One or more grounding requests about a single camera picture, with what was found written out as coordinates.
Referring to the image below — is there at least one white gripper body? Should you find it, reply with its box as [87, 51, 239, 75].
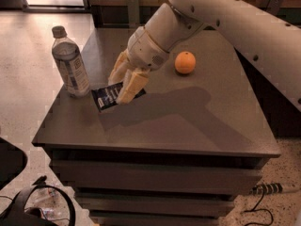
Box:
[127, 26, 169, 71]

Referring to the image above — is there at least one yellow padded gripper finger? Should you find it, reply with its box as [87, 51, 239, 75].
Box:
[108, 50, 132, 85]
[117, 68, 150, 105]

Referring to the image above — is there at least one blue rxbar blueberry wrapper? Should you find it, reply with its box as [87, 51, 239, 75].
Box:
[90, 81, 147, 113]

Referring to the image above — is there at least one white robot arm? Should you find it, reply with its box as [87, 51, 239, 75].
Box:
[108, 0, 301, 110]

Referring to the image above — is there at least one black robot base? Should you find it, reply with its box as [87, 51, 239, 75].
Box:
[0, 138, 76, 226]

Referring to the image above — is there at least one orange fruit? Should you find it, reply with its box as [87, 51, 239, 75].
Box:
[174, 51, 196, 74]

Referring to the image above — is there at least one clear plastic water bottle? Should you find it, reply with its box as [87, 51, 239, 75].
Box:
[52, 25, 90, 98]

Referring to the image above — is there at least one grey drawer cabinet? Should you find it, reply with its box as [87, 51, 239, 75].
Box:
[34, 30, 280, 226]

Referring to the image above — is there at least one white power strip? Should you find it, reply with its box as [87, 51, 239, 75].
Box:
[250, 182, 301, 196]

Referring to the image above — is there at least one grey metal bracket left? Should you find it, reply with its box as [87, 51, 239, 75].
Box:
[126, 0, 140, 28]

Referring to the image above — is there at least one grey metal bracket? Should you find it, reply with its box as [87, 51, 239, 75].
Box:
[126, 0, 140, 28]
[266, 0, 284, 16]

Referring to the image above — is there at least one grey metal bracket right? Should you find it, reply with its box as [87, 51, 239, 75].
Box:
[266, 0, 284, 16]

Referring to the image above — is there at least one black power cable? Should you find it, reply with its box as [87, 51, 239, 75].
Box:
[243, 190, 275, 226]

